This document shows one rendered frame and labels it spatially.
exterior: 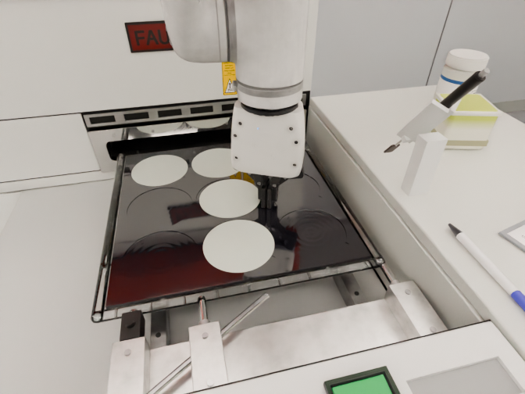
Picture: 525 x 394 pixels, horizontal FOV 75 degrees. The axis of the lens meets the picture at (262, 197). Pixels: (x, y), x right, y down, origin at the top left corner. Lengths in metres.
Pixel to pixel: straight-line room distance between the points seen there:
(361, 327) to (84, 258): 0.45
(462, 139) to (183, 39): 0.45
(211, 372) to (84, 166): 0.54
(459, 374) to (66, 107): 0.70
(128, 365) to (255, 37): 0.36
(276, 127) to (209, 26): 0.14
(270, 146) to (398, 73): 2.32
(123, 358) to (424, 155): 0.41
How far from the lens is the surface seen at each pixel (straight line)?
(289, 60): 0.41
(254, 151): 0.47
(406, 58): 2.73
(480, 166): 0.62
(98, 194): 0.78
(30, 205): 0.81
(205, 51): 0.40
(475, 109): 0.63
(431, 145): 0.47
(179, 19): 0.37
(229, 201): 0.56
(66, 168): 0.81
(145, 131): 0.73
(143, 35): 0.67
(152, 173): 0.65
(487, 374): 0.38
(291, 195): 0.57
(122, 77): 0.70
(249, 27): 0.39
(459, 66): 0.77
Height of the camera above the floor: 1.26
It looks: 39 degrees down
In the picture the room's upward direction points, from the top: straight up
